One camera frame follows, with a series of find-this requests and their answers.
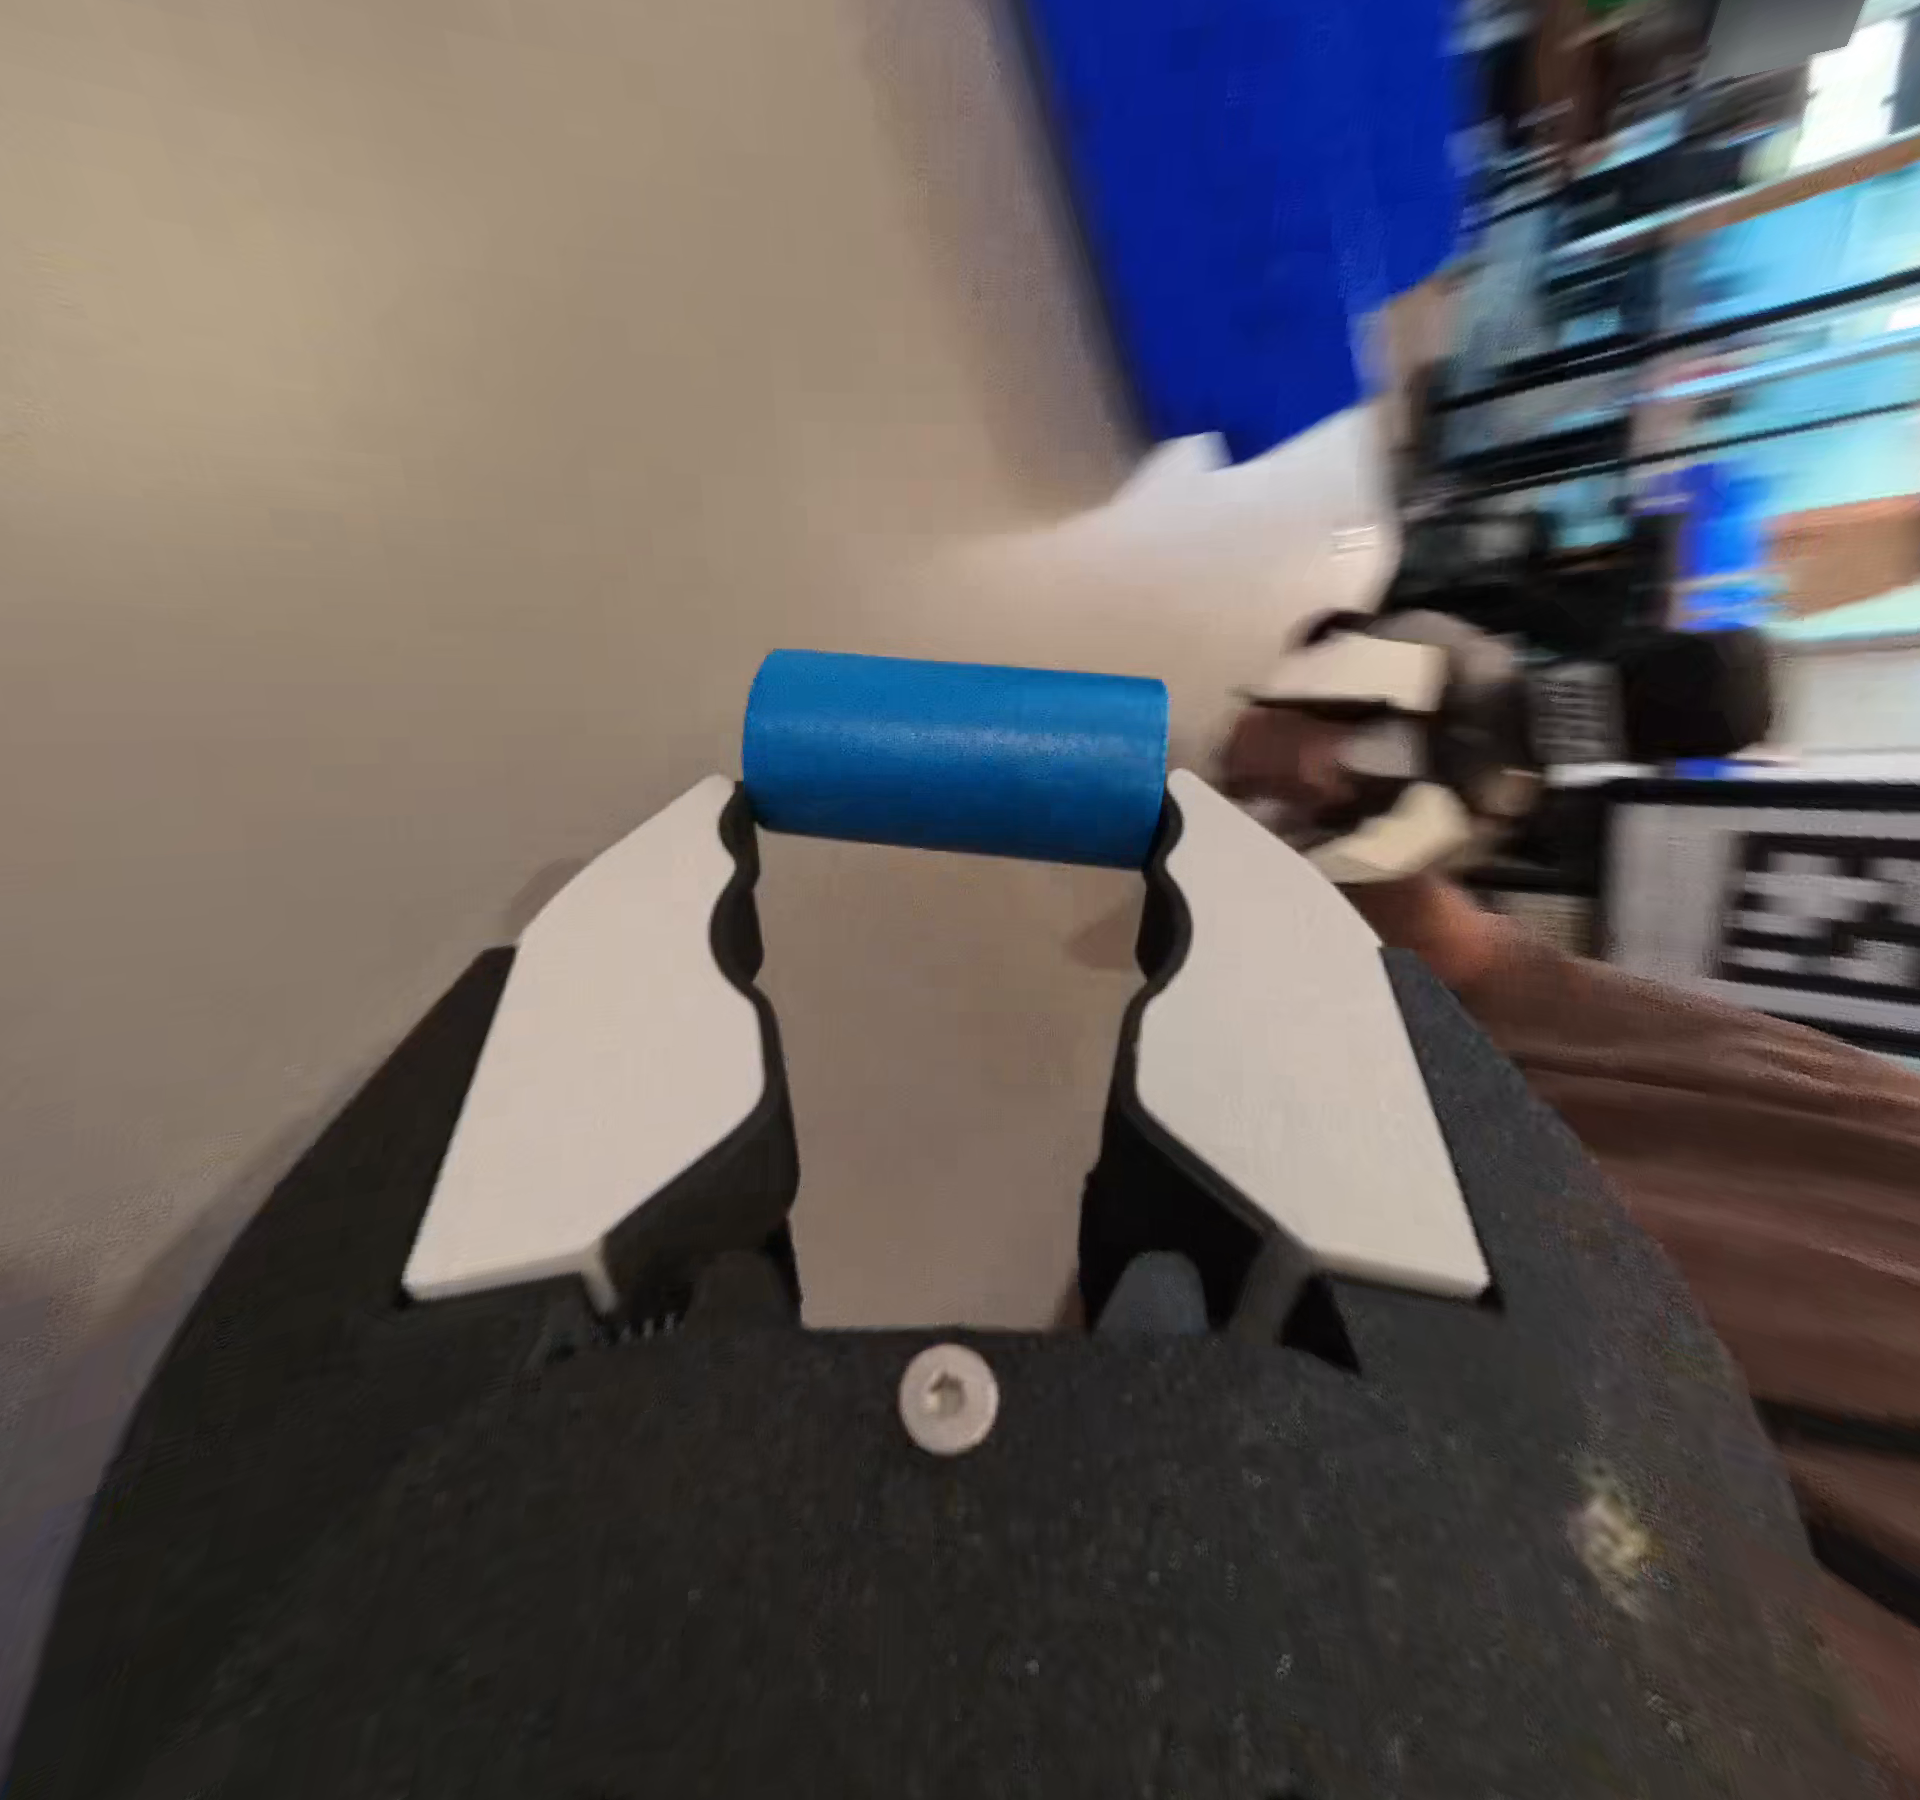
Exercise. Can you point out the person's right forearm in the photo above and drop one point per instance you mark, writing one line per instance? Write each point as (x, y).
(1463, 922)

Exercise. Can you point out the black white tag sign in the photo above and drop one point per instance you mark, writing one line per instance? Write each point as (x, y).
(1801, 914)

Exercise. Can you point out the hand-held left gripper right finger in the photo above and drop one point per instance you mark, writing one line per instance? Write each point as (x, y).
(1291, 1081)

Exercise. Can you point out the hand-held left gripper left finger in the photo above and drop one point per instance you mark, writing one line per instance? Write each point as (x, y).
(600, 1081)

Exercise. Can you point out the blue plastic bin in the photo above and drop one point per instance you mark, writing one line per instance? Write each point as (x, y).
(1244, 151)

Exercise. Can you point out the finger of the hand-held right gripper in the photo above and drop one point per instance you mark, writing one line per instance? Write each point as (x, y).
(1402, 833)
(1364, 673)

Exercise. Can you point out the blue wooden cylinder block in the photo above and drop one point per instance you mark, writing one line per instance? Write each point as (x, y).
(945, 759)

